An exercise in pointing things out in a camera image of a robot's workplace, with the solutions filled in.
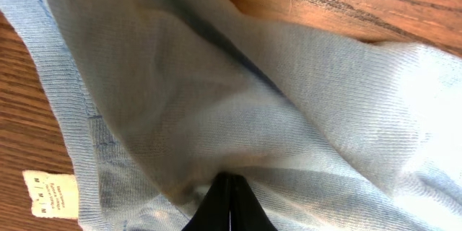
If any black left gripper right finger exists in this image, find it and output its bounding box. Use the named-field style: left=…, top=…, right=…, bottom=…
left=230, top=175, right=276, bottom=231

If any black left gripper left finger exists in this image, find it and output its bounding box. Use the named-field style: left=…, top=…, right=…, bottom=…
left=183, top=173, right=231, bottom=231

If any light blue t-shirt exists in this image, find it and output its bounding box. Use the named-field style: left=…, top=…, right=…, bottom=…
left=1, top=0, right=461, bottom=230

